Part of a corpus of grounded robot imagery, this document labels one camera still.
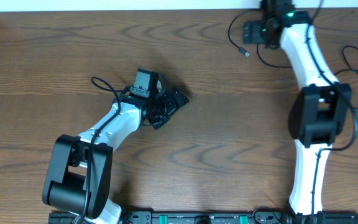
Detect right camera black cable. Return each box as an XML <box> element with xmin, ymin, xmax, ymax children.
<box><xmin>303</xmin><ymin>0</ymin><xmax>358</xmax><ymax>218</ymax></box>

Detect left camera black cable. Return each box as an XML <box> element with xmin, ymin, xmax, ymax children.
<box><xmin>73</xmin><ymin>76</ymin><xmax>133</xmax><ymax>224</ymax></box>

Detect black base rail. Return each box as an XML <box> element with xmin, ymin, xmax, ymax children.
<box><xmin>48</xmin><ymin>210</ymin><xmax>358</xmax><ymax>224</ymax></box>

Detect camera black cable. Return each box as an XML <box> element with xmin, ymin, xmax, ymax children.
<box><xmin>303</xmin><ymin>0</ymin><xmax>358</xmax><ymax>218</ymax></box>
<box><xmin>73</xmin><ymin>76</ymin><xmax>133</xmax><ymax>224</ymax></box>

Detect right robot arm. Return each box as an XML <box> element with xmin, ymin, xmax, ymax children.
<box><xmin>243</xmin><ymin>0</ymin><xmax>357</xmax><ymax>223</ymax></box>

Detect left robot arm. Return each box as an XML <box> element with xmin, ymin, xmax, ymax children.
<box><xmin>42</xmin><ymin>69</ymin><xmax>189</xmax><ymax>224</ymax></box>

